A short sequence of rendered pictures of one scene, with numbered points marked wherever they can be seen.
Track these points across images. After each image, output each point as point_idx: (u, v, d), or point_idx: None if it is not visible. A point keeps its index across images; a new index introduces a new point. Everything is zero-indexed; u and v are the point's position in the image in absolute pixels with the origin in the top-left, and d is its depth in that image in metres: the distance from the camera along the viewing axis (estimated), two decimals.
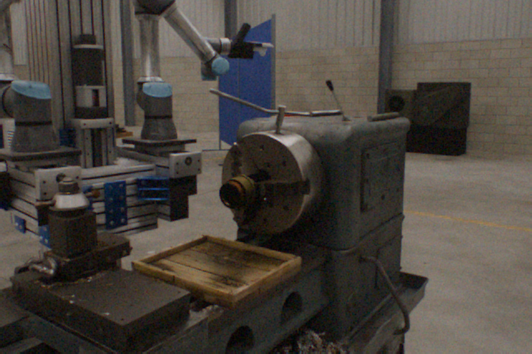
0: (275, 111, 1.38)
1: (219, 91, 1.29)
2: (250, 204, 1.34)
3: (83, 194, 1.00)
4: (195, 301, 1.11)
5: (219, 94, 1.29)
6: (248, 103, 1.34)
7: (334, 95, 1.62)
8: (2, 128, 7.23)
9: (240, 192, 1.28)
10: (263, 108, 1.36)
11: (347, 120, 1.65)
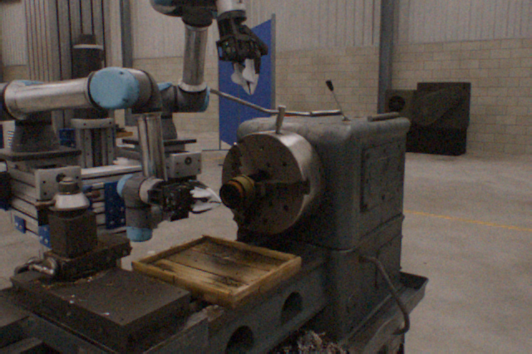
0: (275, 111, 1.38)
1: (219, 91, 1.29)
2: (250, 204, 1.34)
3: (83, 194, 1.00)
4: (195, 301, 1.11)
5: (219, 94, 1.29)
6: (248, 103, 1.34)
7: (334, 95, 1.62)
8: (2, 128, 7.23)
9: (240, 192, 1.28)
10: (263, 108, 1.36)
11: (347, 120, 1.65)
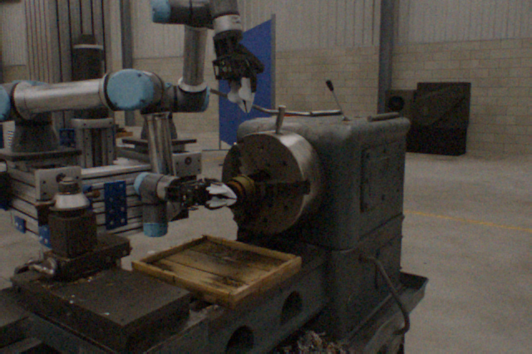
0: (275, 111, 1.38)
1: (219, 91, 1.29)
2: (250, 204, 1.34)
3: (83, 194, 1.00)
4: (195, 301, 1.11)
5: (219, 94, 1.29)
6: None
7: (334, 95, 1.62)
8: (2, 128, 7.23)
9: (240, 192, 1.28)
10: (263, 108, 1.36)
11: (347, 120, 1.65)
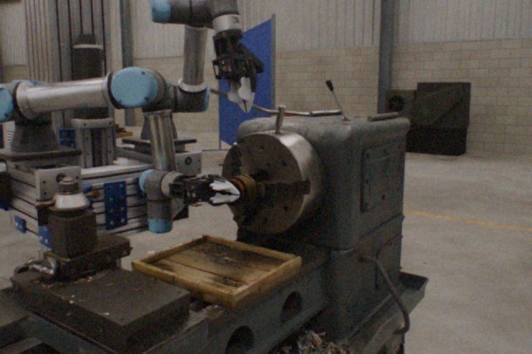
0: (275, 111, 1.38)
1: (219, 91, 1.29)
2: (250, 204, 1.34)
3: (83, 194, 1.00)
4: (195, 301, 1.11)
5: (219, 94, 1.29)
6: None
7: (334, 95, 1.62)
8: (2, 128, 7.23)
9: (241, 189, 1.29)
10: (263, 108, 1.36)
11: (347, 120, 1.65)
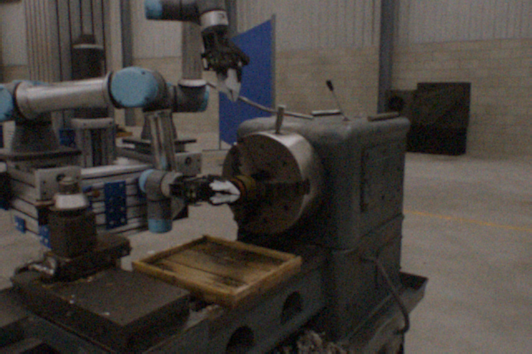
0: (273, 110, 1.39)
1: (215, 85, 1.39)
2: (250, 204, 1.34)
3: (83, 194, 1.00)
4: (195, 301, 1.11)
5: (214, 87, 1.39)
6: (245, 99, 1.40)
7: (334, 95, 1.62)
8: (2, 128, 7.23)
9: (241, 189, 1.29)
10: (261, 105, 1.39)
11: (347, 120, 1.65)
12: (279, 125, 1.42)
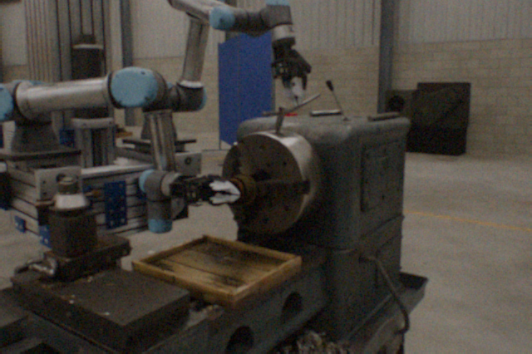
0: None
1: (313, 95, 1.56)
2: (250, 203, 1.34)
3: (83, 194, 1.00)
4: (195, 301, 1.11)
5: (312, 97, 1.56)
6: (301, 105, 1.48)
7: (334, 95, 1.62)
8: (2, 128, 7.23)
9: (241, 189, 1.29)
10: (291, 108, 1.45)
11: (347, 120, 1.65)
12: (281, 125, 1.40)
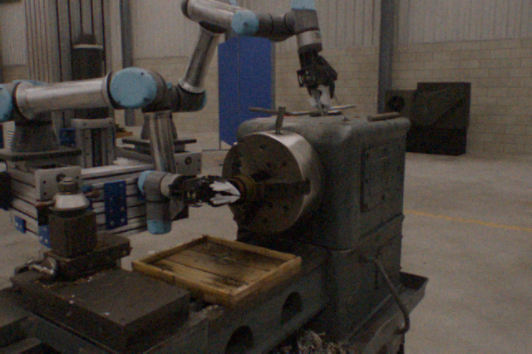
0: (287, 112, 1.41)
1: (346, 105, 1.44)
2: (250, 203, 1.34)
3: (83, 194, 1.00)
4: (195, 301, 1.11)
5: (346, 107, 1.45)
6: (317, 110, 1.42)
7: (334, 95, 1.62)
8: (2, 128, 7.23)
9: (241, 189, 1.29)
10: (300, 111, 1.41)
11: (347, 120, 1.65)
12: (278, 125, 1.40)
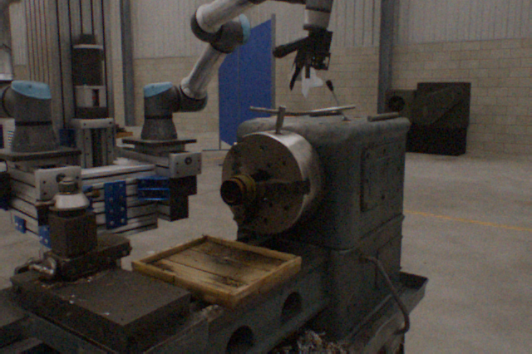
0: (288, 112, 1.41)
1: (345, 105, 1.45)
2: (250, 203, 1.34)
3: (83, 194, 1.00)
4: (195, 301, 1.11)
5: (345, 107, 1.45)
6: (317, 110, 1.42)
7: (334, 95, 1.62)
8: (2, 128, 7.23)
9: (241, 189, 1.29)
10: (300, 111, 1.41)
11: (347, 120, 1.65)
12: (278, 125, 1.40)
